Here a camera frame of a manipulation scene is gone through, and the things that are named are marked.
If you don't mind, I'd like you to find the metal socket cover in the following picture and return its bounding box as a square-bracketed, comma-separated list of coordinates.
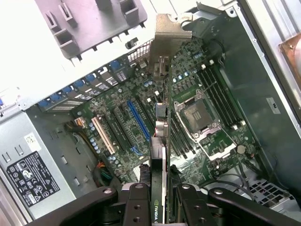
[197, 129, 237, 161]

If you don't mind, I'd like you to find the white expansion slot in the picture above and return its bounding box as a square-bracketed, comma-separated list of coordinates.
[91, 117, 116, 155]

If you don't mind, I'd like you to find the blue expansion slot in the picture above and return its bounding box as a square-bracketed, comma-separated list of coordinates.
[127, 100, 151, 141]

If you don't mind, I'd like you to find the CPU socket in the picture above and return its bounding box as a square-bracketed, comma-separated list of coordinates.
[174, 97, 222, 139]

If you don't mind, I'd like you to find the green motherboard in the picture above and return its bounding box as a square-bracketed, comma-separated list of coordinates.
[70, 37, 259, 186]

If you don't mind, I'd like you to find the open grey PC case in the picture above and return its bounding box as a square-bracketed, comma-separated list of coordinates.
[0, 0, 301, 226]

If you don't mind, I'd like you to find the grey power supply unit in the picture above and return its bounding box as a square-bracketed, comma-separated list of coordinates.
[0, 110, 78, 219]

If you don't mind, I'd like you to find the grey parts rack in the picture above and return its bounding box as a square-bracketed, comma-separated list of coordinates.
[35, 0, 148, 59]

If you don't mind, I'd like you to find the power supply wire bundle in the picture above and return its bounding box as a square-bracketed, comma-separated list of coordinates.
[64, 119, 113, 188]

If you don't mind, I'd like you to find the black chassis intrusion switch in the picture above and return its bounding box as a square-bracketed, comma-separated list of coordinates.
[126, 37, 138, 50]

